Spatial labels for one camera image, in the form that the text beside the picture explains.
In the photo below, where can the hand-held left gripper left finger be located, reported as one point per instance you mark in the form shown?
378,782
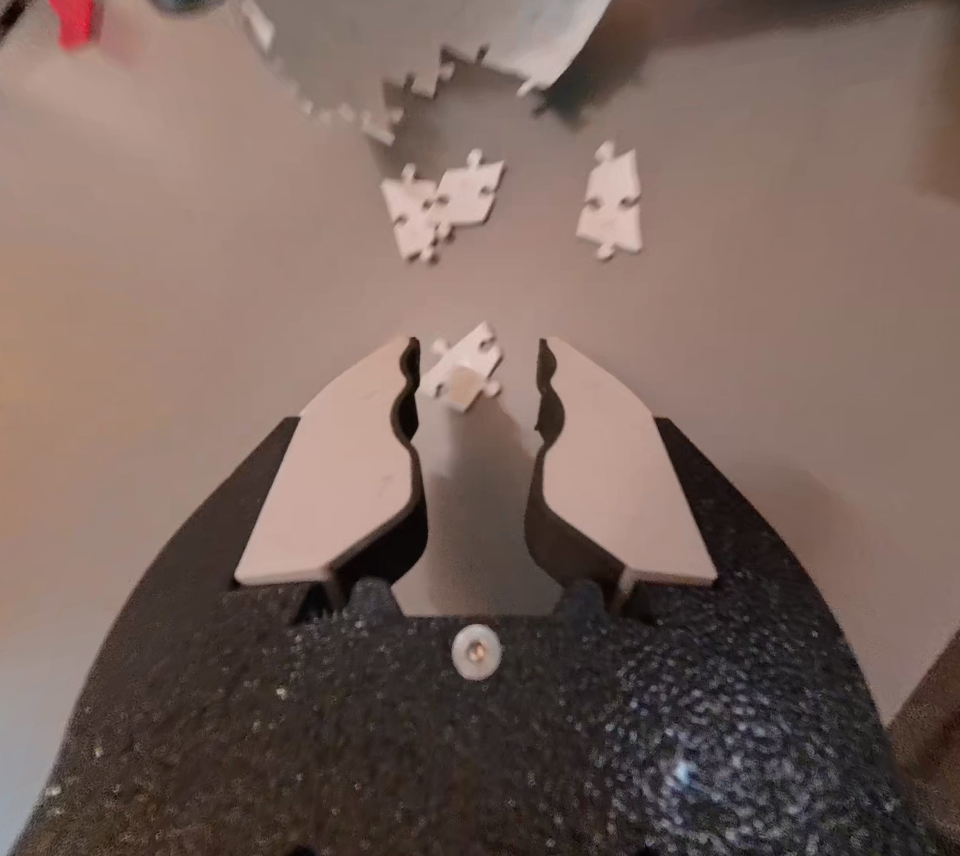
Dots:
330,496

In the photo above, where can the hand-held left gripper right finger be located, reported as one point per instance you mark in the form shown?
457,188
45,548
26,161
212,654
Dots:
622,496

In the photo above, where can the red plastic object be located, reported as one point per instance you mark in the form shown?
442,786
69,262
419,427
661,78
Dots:
71,5

